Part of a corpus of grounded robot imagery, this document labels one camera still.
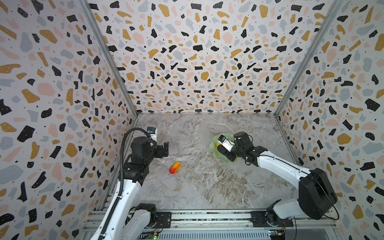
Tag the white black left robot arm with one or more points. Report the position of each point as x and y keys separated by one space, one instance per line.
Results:
x=117 y=224

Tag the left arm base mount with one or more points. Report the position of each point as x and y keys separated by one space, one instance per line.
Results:
x=157 y=218

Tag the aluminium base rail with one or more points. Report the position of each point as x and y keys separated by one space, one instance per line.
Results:
x=233 y=220

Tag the orange red fake mango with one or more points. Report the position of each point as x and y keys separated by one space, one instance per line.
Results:
x=174 y=168

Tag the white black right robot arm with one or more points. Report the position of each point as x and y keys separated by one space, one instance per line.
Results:
x=316 y=194

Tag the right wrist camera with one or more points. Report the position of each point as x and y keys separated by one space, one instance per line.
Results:
x=226 y=143

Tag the white slotted cable duct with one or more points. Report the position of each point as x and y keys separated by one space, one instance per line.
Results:
x=216 y=235

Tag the aluminium corner post left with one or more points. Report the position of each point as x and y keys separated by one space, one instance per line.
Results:
x=84 y=5

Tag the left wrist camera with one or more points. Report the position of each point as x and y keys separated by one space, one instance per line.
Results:
x=152 y=131

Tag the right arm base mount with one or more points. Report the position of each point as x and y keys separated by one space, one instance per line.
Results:
x=268 y=218

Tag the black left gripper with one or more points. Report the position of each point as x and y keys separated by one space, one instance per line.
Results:
x=159 y=153

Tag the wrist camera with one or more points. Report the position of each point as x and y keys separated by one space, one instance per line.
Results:
x=226 y=143
x=152 y=131

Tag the light green wavy fruit bowl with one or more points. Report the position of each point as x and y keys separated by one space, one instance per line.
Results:
x=217 y=155

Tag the aluminium corner post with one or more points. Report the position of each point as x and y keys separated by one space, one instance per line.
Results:
x=331 y=14
x=84 y=5

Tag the aluminium corner post right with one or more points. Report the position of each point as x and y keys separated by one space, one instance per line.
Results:
x=331 y=14

